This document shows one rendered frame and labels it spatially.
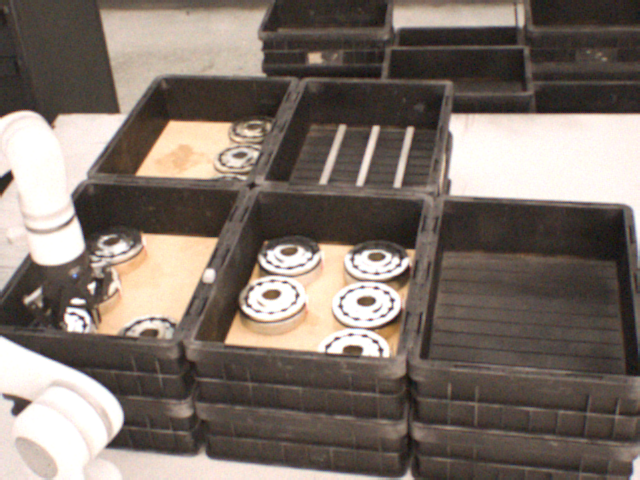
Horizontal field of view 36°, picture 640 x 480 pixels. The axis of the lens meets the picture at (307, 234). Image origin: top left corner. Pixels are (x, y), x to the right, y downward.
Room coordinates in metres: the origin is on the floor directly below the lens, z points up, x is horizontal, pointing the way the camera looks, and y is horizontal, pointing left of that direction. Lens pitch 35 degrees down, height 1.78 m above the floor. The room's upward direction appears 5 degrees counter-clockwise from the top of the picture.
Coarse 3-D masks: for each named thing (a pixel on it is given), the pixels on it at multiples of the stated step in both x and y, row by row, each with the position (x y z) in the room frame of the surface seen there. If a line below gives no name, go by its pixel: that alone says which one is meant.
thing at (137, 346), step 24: (72, 192) 1.40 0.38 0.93; (240, 192) 1.35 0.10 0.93; (24, 264) 1.20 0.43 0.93; (216, 264) 1.16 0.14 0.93; (192, 312) 1.05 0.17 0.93; (24, 336) 1.04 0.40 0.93; (48, 336) 1.03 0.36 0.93; (72, 336) 1.02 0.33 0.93; (96, 336) 1.02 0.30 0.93; (120, 336) 1.02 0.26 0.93
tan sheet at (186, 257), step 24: (168, 240) 1.38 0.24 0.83; (192, 240) 1.37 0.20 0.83; (216, 240) 1.37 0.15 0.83; (144, 264) 1.31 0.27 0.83; (168, 264) 1.31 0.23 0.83; (192, 264) 1.30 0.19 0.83; (144, 288) 1.25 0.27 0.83; (168, 288) 1.24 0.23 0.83; (192, 288) 1.24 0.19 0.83; (120, 312) 1.19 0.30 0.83; (144, 312) 1.19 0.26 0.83; (168, 312) 1.18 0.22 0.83
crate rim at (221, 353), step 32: (256, 192) 1.35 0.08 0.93; (288, 192) 1.34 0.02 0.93; (320, 192) 1.33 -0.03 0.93; (352, 192) 1.32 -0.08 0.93; (384, 192) 1.31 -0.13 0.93; (224, 256) 1.18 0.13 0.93; (416, 256) 1.14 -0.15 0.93; (416, 288) 1.06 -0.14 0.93; (192, 320) 1.04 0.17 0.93; (192, 352) 0.98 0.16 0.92; (224, 352) 0.97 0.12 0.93; (256, 352) 0.96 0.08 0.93; (288, 352) 0.95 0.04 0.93; (320, 352) 0.95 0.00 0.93
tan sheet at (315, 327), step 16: (336, 256) 1.29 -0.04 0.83; (256, 272) 1.26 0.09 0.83; (336, 272) 1.25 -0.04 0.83; (304, 288) 1.21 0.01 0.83; (320, 288) 1.21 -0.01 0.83; (336, 288) 1.20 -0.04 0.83; (320, 304) 1.17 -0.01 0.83; (240, 320) 1.15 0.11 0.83; (304, 320) 1.13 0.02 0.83; (320, 320) 1.13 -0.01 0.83; (240, 336) 1.11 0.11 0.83; (256, 336) 1.11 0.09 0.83; (272, 336) 1.10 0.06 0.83; (288, 336) 1.10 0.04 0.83; (304, 336) 1.10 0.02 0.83; (320, 336) 1.09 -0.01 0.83
